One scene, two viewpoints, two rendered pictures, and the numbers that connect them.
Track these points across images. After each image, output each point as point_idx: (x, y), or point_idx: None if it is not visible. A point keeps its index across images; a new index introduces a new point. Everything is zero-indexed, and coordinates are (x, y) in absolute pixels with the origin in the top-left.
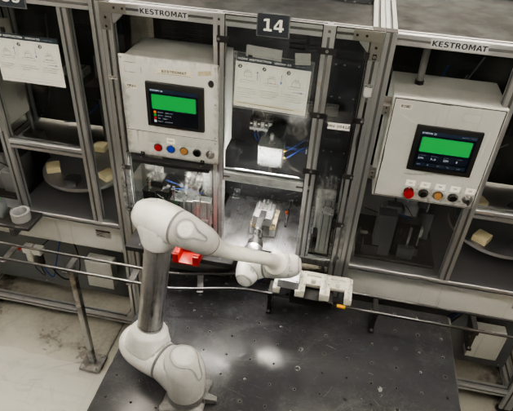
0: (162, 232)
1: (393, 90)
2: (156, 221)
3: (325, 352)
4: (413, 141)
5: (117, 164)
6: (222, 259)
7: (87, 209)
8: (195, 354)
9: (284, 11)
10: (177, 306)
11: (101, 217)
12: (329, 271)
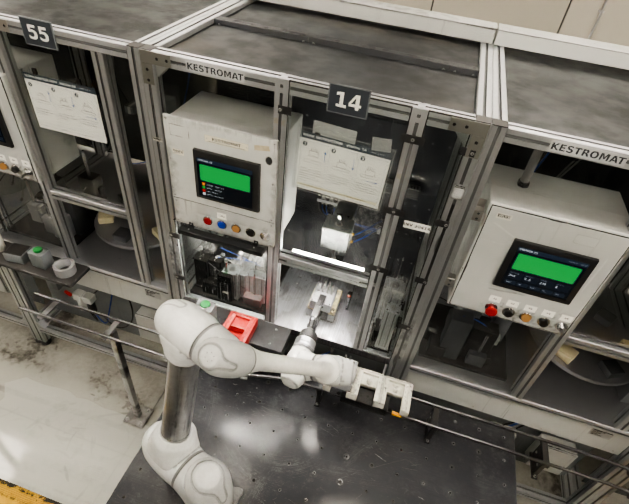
0: (185, 350)
1: (490, 193)
2: (178, 336)
3: (372, 464)
4: (506, 256)
5: (164, 231)
6: (271, 345)
7: (137, 267)
8: (220, 474)
9: (365, 80)
10: (219, 386)
11: (149, 279)
12: (389, 368)
